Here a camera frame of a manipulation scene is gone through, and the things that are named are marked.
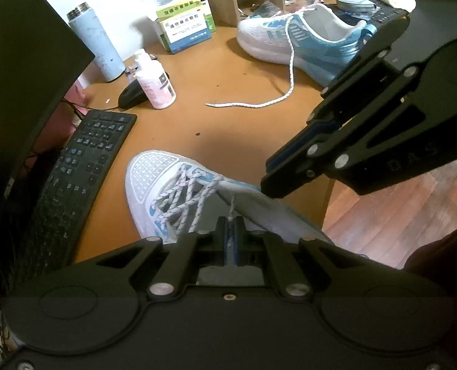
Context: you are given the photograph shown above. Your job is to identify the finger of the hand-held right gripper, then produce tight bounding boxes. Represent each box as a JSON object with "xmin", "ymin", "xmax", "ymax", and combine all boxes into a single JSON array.
[
  {"xmin": 266, "ymin": 51, "xmax": 403, "ymax": 167},
  {"xmin": 260, "ymin": 96, "xmax": 426, "ymax": 200}
]

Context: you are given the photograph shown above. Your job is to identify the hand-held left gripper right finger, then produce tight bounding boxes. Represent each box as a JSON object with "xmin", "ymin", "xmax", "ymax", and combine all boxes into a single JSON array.
[{"xmin": 230, "ymin": 218, "xmax": 368, "ymax": 303}]

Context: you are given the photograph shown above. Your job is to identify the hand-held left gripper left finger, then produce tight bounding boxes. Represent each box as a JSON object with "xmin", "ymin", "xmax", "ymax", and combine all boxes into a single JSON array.
[{"xmin": 74, "ymin": 216, "xmax": 231, "ymax": 303}]

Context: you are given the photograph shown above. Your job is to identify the white speckled shoelace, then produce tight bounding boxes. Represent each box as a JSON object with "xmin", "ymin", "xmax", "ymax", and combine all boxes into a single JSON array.
[
  {"xmin": 153, "ymin": 164, "xmax": 239, "ymax": 263},
  {"xmin": 205, "ymin": 6, "xmax": 322, "ymax": 109}
]

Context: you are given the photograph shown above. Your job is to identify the green medicine box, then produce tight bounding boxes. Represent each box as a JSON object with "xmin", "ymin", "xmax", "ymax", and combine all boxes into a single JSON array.
[{"xmin": 203, "ymin": 2, "xmax": 216, "ymax": 33}]

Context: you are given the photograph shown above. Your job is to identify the black keyboard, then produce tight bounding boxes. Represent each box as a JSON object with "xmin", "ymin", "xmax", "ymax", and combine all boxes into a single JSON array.
[{"xmin": 5, "ymin": 110, "xmax": 137, "ymax": 278}]

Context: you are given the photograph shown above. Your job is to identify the white pink plastic bottle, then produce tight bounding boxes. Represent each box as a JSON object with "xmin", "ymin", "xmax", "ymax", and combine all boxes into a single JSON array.
[{"xmin": 135, "ymin": 49, "xmax": 176, "ymax": 109}]

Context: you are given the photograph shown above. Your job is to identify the black computer mouse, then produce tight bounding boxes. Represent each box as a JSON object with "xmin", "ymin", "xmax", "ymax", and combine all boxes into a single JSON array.
[{"xmin": 118, "ymin": 72, "xmax": 170, "ymax": 110}]

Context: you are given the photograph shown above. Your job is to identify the white blue medicine box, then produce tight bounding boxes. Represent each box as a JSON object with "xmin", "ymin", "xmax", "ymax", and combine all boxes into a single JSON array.
[{"xmin": 155, "ymin": 0, "xmax": 212, "ymax": 55}]

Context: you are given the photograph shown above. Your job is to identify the pink box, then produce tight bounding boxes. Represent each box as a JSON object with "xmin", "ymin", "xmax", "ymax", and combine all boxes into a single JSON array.
[{"xmin": 64, "ymin": 79, "xmax": 89, "ymax": 105}]

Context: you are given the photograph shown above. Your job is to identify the light blue water bottle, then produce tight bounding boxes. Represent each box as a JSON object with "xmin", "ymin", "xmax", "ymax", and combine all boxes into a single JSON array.
[{"xmin": 67, "ymin": 2, "xmax": 126, "ymax": 83}]

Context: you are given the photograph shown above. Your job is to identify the black curved monitor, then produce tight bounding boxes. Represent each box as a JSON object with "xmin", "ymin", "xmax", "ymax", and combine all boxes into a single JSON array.
[{"xmin": 0, "ymin": 0, "xmax": 96, "ymax": 290}]

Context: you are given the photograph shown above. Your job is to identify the black monitor cables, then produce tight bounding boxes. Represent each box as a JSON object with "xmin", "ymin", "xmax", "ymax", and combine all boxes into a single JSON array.
[{"xmin": 59, "ymin": 98, "xmax": 87, "ymax": 119}]

